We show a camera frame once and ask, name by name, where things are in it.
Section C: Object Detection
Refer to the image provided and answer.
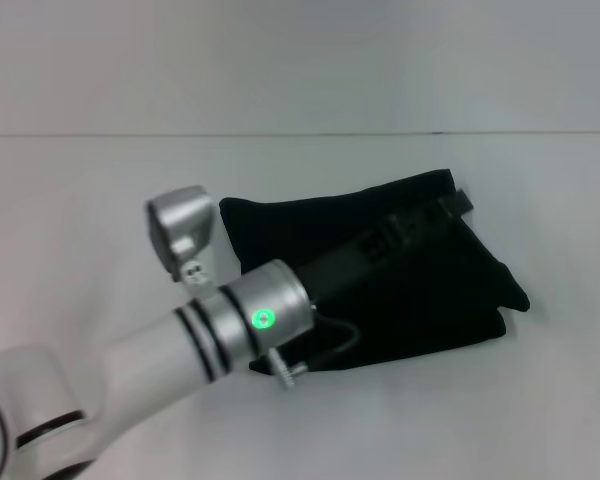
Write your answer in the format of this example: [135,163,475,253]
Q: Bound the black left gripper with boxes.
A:
[293,187,475,307]

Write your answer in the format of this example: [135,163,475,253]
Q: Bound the black t-shirt with FREE print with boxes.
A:
[218,168,532,377]

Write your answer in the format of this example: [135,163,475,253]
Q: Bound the left gripper black cable with plug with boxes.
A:
[267,310,360,390]

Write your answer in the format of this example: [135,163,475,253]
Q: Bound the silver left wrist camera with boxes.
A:
[145,185,217,290]

